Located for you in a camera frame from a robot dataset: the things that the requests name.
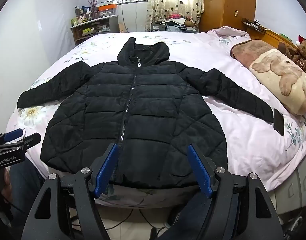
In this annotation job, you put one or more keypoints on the heart print curtain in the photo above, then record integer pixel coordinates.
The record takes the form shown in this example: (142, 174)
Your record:
(174, 0)

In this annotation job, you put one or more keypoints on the green book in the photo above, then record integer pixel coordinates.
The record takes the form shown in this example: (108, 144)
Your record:
(285, 36)

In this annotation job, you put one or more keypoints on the black hooded puffer jacket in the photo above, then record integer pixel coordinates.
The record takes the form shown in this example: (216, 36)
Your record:
(133, 120)

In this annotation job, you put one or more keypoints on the brown plush pillow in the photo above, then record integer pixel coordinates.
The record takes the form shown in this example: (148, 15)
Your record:
(248, 52)

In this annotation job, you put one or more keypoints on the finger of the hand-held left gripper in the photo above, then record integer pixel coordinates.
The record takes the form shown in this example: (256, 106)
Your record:
(14, 134)
(30, 141)

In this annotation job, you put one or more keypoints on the bear print plush blanket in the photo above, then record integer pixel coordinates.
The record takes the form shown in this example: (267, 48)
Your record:
(280, 80)

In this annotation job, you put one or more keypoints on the person's left leg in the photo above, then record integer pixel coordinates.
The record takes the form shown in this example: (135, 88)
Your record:
(25, 187)

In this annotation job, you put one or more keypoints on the wooden headboard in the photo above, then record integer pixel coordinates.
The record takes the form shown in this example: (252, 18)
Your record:
(268, 33)

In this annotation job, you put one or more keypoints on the black smartphone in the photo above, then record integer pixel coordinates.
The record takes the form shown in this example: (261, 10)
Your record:
(279, 121)

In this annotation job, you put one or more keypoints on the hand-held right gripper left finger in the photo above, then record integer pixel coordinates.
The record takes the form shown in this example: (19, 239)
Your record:
(106, 170)

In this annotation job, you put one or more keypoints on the wooden wardrobe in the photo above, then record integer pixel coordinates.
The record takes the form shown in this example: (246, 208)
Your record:
(228, 5)

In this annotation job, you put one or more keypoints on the brown teddy bear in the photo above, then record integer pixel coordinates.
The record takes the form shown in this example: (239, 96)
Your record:
(305, 55)

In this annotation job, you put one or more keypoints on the pile of clothes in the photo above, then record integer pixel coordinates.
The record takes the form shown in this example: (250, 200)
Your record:
(175, 22)

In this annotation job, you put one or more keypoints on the white cabinet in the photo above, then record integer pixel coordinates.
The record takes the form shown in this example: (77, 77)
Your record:
(133, 17)

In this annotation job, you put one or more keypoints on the bed with pink floral sheet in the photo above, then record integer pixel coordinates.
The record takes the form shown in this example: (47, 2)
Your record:
(243, 140)

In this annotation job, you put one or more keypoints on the orange storage box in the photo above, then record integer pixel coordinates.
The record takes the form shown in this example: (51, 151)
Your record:
(107, 8)

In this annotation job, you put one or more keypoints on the cluttered wooden shelf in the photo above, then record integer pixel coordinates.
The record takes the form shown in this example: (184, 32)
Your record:
(90, 28)

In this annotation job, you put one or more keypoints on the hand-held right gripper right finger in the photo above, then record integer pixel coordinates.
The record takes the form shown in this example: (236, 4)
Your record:
(199, 170)

